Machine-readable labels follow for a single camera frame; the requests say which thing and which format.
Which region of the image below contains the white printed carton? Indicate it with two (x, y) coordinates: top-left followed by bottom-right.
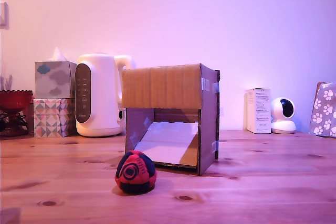
(245, 87), (272, 134)

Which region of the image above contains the red glass pedestal bowl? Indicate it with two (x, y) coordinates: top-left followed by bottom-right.
(0, 89), (34, 137)

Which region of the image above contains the geometric print tissue box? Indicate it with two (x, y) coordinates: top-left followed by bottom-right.
(33, 98), (76, 138)

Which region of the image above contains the cardboard dice tower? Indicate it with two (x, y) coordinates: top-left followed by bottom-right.
(121, 63), (221, 176)

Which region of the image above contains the small white round camera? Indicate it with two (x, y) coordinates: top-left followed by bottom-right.
(270, 97), (297, 134)

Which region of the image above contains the red and black footbag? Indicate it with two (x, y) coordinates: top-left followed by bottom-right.
(114, 150), (158, 196)

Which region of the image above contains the white tissue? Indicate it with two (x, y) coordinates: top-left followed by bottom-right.
(48, 47), (68, 62)

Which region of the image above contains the cloud print tissue box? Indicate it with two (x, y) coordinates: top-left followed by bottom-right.
(34, 60), (77, 99)

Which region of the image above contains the white electric kettle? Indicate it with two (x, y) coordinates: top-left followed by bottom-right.
(75, 53), (137, 137)

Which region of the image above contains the paw print bag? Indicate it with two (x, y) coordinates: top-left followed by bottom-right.
(308, 81), (336, 138)

